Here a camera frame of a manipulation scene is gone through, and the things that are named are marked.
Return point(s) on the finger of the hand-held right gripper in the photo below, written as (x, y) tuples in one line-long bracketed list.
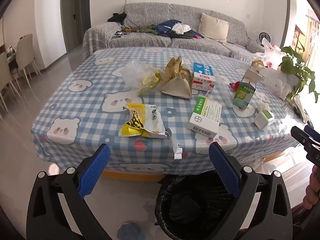
[(313, 133), (301, 136)]

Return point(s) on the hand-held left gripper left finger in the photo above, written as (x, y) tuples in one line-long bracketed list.
[(95, 170)]

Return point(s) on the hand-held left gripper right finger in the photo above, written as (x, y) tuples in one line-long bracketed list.
[(225, 170)]

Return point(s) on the small white green box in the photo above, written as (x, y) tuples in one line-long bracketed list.
[(263, 120)]

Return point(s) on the white green medicine box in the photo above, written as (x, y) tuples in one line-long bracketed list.
[(205, 117)]

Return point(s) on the yellow snack packet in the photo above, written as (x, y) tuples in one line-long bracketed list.
[(140, 120)]

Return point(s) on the green cardboard box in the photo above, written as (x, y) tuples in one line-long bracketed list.
[(243, 96)]

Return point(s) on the black mesh trash bin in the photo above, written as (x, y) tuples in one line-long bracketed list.
[(165, 220)]

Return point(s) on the clear bag with gold wrappers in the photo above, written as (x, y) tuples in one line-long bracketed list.
[(147, 80)]

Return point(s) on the person's right hand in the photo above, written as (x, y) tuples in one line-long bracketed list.
[(313, 190)]

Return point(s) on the black bin bag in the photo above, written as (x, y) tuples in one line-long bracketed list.
[(195, 205)]

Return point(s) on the crumpled white tissue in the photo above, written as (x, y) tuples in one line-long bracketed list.
[(263, 105)]

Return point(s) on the white sachet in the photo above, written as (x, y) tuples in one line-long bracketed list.
[(178, 152)]

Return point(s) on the white plastic bag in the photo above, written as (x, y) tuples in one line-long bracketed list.
[(275, 82)]

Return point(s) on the blue checked tablecloth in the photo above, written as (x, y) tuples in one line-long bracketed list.
[(87, 105)]

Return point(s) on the blue round pad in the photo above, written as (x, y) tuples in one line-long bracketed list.
[(131, 231)]

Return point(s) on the green potted plant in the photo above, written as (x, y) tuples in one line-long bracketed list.
[(292, 63)]

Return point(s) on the beige cardboard box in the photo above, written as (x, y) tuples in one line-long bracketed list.
[(253, 73)]

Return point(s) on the pink drinking straw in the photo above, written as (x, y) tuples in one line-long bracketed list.
[(207, 92)]

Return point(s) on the clear plastic sleeve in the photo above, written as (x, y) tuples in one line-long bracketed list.
[(225, 90)]

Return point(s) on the red mesh net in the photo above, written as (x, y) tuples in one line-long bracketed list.
[(235, 86)]

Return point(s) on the clear plastic bag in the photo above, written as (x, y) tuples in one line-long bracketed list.
[(273, 53)]

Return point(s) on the blue white milk carton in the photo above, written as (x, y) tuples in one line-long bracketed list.
[(203, 76)]

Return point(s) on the gold foil paper bag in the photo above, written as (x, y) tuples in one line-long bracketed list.
[(177, 85)]

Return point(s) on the small desk fan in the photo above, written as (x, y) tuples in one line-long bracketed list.
[(265, 37)]

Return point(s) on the beige dining chair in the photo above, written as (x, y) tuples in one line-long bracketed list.
[(26, 52), (6, 80)]

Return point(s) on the pink cloth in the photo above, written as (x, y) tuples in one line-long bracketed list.
[(198, 37)]

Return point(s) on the dark printed packet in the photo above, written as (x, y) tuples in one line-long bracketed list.
[(121, 33)]

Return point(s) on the beige cushion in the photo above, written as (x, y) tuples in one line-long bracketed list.
[(213, 27)]

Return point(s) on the dining table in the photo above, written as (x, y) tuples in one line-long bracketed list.
[(10, 55)]

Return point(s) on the white cloth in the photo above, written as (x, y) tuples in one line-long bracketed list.
[(181, 28)]

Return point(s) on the olive green garment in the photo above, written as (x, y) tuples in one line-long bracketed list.
[(148, 30)]

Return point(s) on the grey door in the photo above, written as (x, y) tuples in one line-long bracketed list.
[(71, 17)]

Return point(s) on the pile of clothes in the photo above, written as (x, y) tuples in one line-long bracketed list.
[(165, 27)]

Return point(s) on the grey covered sofa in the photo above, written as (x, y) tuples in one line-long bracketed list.
[(150, 15)]

